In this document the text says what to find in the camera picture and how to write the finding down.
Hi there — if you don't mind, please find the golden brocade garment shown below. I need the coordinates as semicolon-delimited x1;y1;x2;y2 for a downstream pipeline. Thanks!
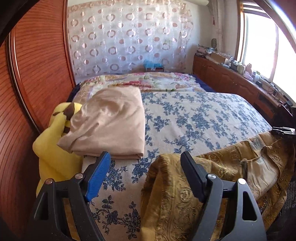
140;132;295;240

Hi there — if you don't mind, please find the long wooden cabinet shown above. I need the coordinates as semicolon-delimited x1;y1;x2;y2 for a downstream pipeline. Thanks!
193;55;290;123

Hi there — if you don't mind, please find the yellow plush toy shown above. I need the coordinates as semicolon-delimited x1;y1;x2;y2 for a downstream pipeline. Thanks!
33;102;83;194

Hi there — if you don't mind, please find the folded beige cloth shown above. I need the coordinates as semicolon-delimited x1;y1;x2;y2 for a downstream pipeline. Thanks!
57;86;145;159

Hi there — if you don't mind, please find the blue floral white bedsheet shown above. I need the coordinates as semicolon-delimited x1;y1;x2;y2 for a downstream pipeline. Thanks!
89;91;271;240

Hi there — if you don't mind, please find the navy blue bed cover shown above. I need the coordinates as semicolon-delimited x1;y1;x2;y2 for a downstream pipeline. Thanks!
191;74;216;92

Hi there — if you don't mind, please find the colourful floral blanket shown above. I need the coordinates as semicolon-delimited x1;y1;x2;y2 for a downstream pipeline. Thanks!
73;72;206;104

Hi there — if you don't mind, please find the cardboard box on cabinet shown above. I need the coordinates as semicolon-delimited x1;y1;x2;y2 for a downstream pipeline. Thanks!
206;52;231;64

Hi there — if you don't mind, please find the teal box at bed head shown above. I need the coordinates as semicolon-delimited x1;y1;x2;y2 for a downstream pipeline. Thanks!
143;60;165;72

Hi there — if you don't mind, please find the wooden louvered wardrobe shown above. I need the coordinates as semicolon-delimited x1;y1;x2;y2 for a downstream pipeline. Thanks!
1;1;75;240

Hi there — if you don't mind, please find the sheer circle pattern curtain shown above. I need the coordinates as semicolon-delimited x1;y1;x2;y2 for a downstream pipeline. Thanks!
67;1;193;78

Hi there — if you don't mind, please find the window with wooden frame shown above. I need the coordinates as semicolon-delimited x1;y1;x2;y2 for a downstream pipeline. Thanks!
238;1;295;102

